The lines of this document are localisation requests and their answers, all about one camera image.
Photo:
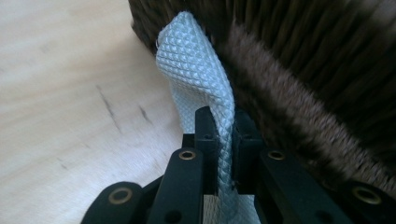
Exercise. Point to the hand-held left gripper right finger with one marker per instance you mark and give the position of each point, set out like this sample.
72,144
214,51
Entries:
246,146

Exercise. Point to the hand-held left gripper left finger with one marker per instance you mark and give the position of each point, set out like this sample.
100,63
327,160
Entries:
209,140

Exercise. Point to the light blue cloth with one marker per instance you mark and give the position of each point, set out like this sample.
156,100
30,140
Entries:
193,62

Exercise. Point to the brown wicker basket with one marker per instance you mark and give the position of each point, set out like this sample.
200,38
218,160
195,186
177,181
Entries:
311,46

